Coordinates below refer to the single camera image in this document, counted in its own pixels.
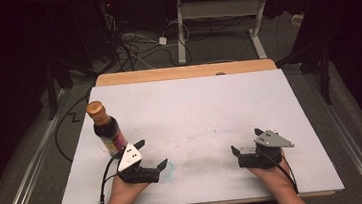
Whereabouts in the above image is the person's right hand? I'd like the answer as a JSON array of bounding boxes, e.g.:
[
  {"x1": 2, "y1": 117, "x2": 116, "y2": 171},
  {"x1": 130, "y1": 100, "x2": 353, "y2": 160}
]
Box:
[{"x1": 247, "y1": 157, "x2": 296, "y2": 194}]

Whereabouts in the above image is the black floor cable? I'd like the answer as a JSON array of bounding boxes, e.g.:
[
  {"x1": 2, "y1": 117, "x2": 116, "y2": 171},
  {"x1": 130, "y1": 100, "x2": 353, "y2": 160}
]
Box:
[{"x1": 49, "y1": 87, "x2": 99, "y2": 165}]

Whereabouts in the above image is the dark sauce bottle gold cap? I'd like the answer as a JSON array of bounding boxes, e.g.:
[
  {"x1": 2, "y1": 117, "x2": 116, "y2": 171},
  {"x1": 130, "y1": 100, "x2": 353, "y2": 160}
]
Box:
[{"x1": 84, "y1": 97, "x2": 130, "y2": 160}]

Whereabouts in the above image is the aluminium floor rail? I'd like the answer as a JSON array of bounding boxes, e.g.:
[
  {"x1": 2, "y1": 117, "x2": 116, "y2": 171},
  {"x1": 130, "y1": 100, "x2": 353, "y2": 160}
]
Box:
[
  {"x1": 0, "y1": 88, "x2": 81, "y2": 204},
  {"x1": 302, "y1": 66, "x2": 362, "y2": 204}
]

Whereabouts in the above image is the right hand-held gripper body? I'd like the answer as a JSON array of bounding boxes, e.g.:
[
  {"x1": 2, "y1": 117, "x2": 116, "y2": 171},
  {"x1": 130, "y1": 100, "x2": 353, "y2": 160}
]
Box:
[{"x1": 234, "y1": 127, "x2": 298, "y2": 173}]

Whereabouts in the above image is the person's left hand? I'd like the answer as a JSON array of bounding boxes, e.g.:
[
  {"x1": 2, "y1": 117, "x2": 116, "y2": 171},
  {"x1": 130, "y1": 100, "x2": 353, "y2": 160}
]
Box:
[{"x1": 107, "y1": 172, "x2": 154, "y2": 204}]

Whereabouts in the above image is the black metal stand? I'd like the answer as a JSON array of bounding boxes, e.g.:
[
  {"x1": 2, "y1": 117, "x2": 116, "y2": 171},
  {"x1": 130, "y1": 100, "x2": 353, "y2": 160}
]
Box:
[
  {"x1": 273, "y1": 32, "x2": 335, "y2": 110},
  {"x1": 41, "y1": 56, "x2": 76, "y2": 122}
]

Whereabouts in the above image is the white board sheet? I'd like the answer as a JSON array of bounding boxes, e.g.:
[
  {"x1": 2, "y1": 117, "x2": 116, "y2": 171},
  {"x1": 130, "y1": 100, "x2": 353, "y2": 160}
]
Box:
[{"x1": 46, "y1": 63, "x2": 346, "y2": 204}]

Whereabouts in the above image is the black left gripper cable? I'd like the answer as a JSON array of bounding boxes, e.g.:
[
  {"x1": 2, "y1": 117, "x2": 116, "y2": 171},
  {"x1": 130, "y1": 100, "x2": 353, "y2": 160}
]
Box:
[{"x1": 93, "y1": 149, "x2": 131, "y2": 204}]

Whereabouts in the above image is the tangle of floor cables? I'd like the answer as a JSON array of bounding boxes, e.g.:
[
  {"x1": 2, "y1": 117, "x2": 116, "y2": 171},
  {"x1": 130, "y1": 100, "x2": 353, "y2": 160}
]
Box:
[{"x1": 100, "y1": 0, "x2": 194, "y2": 75}]

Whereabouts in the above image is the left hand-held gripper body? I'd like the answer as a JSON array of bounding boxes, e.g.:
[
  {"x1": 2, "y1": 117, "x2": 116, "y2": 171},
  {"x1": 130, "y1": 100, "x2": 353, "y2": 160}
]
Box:
[{"x1": 115, "y1": 140, "x2": 162, "y2": 187}]

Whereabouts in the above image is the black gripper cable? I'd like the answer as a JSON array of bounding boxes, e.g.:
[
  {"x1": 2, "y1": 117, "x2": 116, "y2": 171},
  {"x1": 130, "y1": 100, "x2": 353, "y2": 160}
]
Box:
[
  {"x1": 93, "y1": 149, "x2": 131, "y2": 204},
  {"x1": 260, "y1": 146, "x2": 300, "y2": 198}
]

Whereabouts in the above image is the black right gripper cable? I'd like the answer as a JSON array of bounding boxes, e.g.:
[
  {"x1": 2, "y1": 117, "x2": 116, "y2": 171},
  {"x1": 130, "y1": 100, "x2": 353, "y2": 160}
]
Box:
[{"x1": 260, "y1": 146, "x2": 300, "y2": 198}]

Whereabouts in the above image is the white metal desk frame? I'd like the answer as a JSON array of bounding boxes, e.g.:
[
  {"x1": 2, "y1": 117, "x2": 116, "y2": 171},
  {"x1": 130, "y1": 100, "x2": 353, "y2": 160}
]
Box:
[{"x1": 171, "y1": 0, "x2": 275, "y2": 67}]

